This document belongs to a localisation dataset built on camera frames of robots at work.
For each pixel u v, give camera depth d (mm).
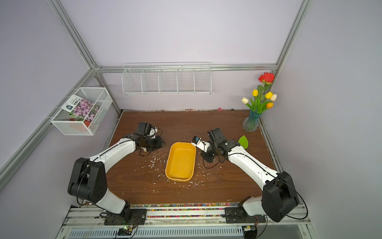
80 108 737
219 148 608
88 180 441
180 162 915
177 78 1001
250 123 1026
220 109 1240
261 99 933
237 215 737
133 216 732
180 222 729
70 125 733
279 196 409
